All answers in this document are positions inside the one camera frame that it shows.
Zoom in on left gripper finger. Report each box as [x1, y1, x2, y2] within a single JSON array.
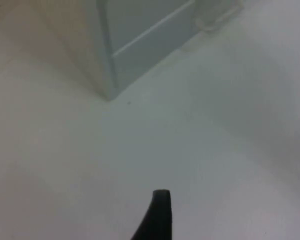
[[129, 189, 173, 240]]

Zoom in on grey chest of drawers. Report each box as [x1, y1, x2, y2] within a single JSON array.
[[29, 0, 243, 102]]

